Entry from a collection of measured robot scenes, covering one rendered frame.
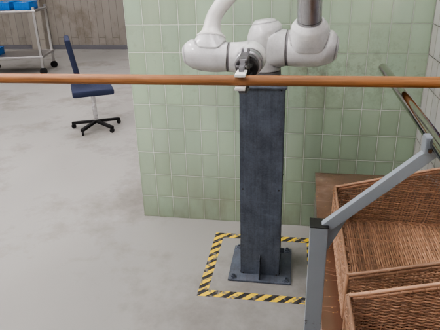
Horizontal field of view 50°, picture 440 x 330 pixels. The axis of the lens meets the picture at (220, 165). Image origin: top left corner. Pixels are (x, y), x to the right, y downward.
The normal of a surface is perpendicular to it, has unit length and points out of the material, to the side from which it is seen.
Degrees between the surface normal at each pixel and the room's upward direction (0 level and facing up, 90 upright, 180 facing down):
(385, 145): 90
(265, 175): 90
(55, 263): 0
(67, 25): 90
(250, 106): 90
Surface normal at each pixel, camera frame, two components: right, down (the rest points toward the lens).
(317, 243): -0.17, 0.39
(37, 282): -0.03, -0.92
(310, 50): -0.18, 0.70
